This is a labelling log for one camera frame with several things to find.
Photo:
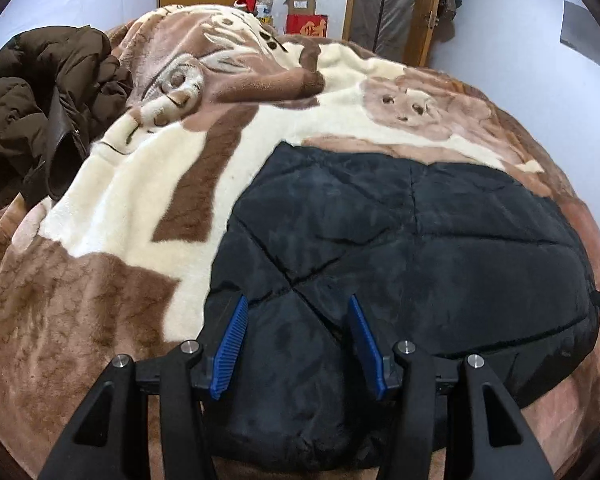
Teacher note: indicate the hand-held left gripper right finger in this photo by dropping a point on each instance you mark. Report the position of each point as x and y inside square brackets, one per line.
[367, 345]

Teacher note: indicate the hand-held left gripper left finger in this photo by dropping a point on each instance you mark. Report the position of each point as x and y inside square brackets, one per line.
[230, 345]

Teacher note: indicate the black puffer jacket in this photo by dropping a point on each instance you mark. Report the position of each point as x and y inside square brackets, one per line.
[405, 240]

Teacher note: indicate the brown cream printed blanket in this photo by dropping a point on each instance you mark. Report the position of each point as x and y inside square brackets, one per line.
[145, 210]

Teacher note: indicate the brown puffer jacket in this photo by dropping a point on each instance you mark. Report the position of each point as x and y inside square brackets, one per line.
[25, 110]

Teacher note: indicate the red box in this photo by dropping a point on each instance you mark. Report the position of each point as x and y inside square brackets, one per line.
[306, 26]

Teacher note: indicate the hanging bags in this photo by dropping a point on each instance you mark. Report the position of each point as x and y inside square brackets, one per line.
[449, 5]

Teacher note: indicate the clear plastic bag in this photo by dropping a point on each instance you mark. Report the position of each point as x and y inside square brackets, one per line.
[265, 7]

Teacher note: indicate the grey garment cover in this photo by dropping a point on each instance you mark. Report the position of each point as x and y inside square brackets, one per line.
[387, 5]

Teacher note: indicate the red santa hat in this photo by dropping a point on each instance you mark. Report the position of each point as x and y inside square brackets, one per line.
[246, 4]

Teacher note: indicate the open cardboard box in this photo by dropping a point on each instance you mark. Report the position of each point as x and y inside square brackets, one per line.
[301, 5]

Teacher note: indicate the grey wall paper sheet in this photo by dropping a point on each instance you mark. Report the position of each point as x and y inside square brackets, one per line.
[584, 32]

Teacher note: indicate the wooden door frame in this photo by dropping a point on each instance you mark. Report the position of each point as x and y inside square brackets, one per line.
[430, 10]

